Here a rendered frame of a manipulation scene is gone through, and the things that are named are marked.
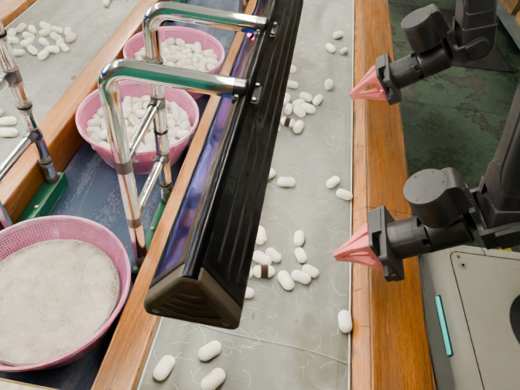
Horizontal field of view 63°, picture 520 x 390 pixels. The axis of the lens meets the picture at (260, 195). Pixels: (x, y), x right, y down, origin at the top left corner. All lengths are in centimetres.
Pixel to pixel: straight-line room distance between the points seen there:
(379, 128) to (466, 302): 64
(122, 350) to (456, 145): 210
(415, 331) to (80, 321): 52
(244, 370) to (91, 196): 50
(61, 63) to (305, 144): 67
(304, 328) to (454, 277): 85
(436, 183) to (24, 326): 63
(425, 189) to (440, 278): 92
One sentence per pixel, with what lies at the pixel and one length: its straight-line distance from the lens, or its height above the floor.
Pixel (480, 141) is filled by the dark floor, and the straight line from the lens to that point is 258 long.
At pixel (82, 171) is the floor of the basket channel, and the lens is 102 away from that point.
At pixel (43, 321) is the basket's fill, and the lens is 76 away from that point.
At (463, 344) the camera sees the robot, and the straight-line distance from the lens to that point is 138.
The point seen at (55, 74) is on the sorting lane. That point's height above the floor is 74.
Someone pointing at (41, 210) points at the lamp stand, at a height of 71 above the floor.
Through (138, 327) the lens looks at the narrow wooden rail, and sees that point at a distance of 68.
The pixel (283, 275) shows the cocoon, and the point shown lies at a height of 76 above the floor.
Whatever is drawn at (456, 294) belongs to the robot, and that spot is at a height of 28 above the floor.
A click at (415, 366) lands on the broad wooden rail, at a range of 72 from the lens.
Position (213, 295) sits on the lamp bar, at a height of 109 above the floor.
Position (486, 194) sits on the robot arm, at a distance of 65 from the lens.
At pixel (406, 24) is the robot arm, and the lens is 89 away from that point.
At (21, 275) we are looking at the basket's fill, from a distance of 82.
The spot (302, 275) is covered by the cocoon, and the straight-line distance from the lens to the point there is 74.
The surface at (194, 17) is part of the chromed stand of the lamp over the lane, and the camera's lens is 61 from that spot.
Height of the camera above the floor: 138
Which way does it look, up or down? 48 degrees down
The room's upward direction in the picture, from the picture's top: 9 degrees clockwise
